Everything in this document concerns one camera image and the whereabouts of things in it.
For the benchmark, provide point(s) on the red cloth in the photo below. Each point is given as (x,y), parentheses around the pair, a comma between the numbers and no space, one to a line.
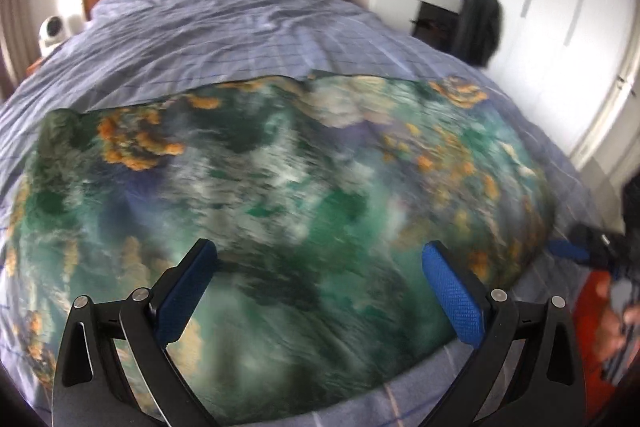
(587,307)

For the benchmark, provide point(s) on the wooden nightstand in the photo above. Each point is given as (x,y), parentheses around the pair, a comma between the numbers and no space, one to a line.
(34,67)

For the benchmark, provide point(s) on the brown curtain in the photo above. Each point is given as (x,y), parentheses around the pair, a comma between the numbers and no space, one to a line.
(12,47)

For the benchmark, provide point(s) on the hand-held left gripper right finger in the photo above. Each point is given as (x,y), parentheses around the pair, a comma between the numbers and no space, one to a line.
(452,292)

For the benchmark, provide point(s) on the blue checked duvet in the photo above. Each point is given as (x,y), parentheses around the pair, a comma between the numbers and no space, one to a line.
(225,17)

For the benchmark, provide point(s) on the green landscape print garment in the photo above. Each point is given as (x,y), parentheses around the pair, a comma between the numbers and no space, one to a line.
(300,187)

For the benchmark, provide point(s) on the white wardrobe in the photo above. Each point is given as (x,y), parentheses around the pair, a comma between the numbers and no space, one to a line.
(550,7)

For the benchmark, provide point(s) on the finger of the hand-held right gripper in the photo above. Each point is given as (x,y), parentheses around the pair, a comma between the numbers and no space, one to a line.
(567,249)

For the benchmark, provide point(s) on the dark jacket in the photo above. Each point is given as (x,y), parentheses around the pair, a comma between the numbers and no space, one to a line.
(477,27)

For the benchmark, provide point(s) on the white desk fan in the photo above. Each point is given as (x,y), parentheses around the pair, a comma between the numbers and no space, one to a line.
(51,32)

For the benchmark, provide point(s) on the person's right hand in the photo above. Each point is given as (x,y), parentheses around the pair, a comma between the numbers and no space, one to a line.
(607,332)

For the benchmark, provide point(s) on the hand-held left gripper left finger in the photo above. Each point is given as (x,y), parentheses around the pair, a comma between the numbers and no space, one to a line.
(187,287)

